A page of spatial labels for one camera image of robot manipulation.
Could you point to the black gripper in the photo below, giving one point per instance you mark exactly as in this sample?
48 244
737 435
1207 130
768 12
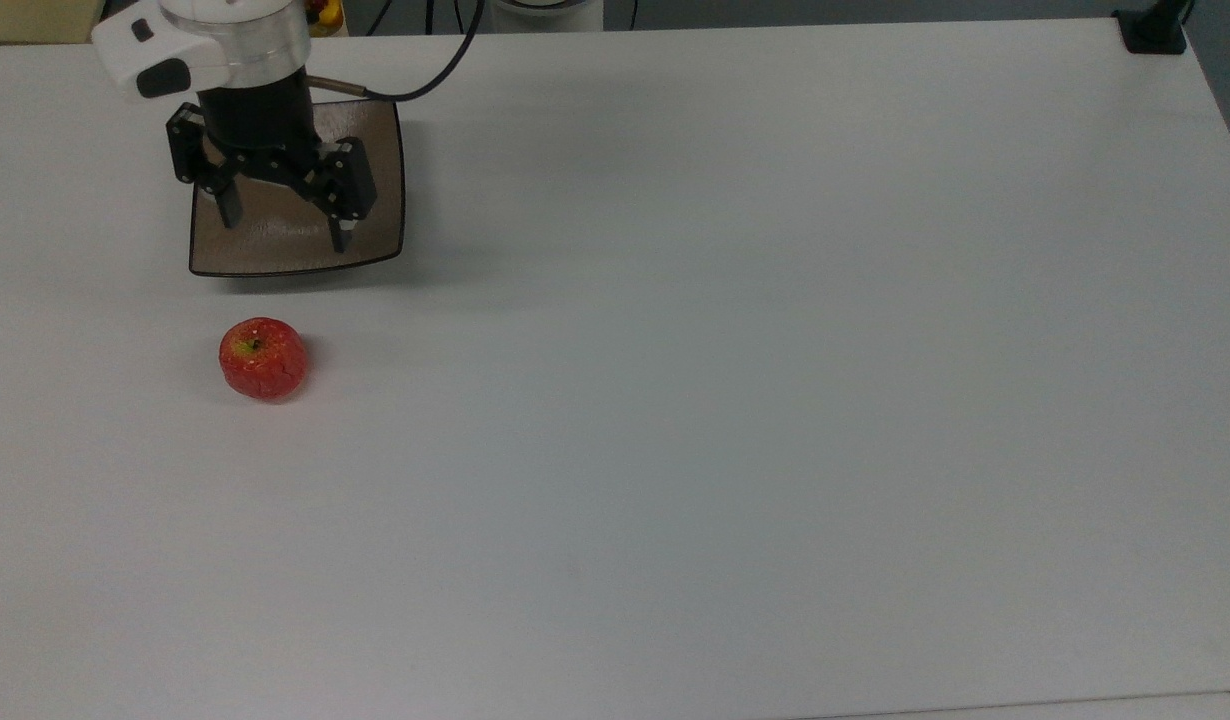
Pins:
255 115

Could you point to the red apple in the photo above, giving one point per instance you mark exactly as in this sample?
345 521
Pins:
263 358

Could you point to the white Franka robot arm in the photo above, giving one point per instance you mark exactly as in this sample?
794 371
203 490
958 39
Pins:
225 40

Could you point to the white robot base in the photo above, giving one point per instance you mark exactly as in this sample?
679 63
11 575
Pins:
545 10

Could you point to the square brown ceramic plate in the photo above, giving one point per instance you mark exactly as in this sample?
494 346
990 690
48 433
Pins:
275 245

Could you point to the yellow emergency stop box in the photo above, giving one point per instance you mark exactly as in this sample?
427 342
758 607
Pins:
323 14

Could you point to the beige board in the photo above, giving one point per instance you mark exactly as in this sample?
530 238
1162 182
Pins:
35 18

